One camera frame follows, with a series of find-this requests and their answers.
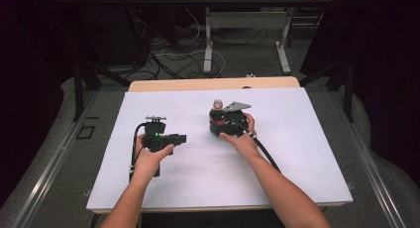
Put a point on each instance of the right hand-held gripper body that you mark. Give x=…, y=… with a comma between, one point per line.
x=234, y=120

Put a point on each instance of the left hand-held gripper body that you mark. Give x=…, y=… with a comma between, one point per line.
x=155, y=138

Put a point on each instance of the dark cola bottle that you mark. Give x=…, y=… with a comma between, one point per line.
x=216, y=122

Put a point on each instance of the person's right hand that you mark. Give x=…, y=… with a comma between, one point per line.
x=242, y=143

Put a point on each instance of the person's left hand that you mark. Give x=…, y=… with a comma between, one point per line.
x=148, y=163

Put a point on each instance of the wooden table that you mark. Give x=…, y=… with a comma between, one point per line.
x=211, y=84

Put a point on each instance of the white table cover sheet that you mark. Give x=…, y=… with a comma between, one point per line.
x=204, y=175

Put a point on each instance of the black metal stand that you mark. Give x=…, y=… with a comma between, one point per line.
x=348, y=89
x=79, y=89

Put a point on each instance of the desk with white legs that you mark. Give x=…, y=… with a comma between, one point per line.
x=247, y=20

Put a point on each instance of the black horizontal bar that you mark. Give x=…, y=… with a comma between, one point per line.
x=198, y=1

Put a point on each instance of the dark curtain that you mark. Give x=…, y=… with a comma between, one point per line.
x=386, y=72
x=29, y=72

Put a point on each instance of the aluminium floor rail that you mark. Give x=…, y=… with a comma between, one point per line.
x=49, y=168
x=369, y=168

